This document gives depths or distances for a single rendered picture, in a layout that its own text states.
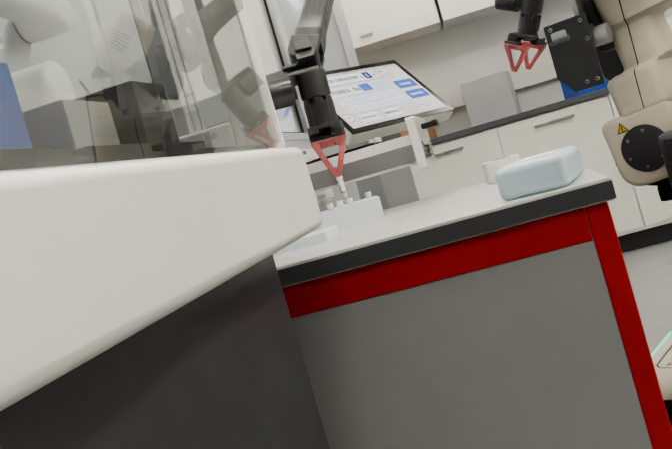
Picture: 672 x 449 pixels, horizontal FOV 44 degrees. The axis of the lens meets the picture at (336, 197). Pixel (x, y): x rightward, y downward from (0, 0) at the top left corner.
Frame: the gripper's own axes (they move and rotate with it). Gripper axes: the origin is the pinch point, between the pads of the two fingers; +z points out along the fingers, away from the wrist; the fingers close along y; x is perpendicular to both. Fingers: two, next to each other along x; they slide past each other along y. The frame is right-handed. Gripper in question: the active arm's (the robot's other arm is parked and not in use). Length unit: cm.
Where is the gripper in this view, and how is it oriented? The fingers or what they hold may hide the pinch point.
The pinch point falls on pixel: (337, 172)
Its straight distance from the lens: 157.9
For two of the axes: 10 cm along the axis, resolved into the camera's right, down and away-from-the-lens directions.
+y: 0.1, 0.1, -10.0
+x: 9.7, -2.6, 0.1
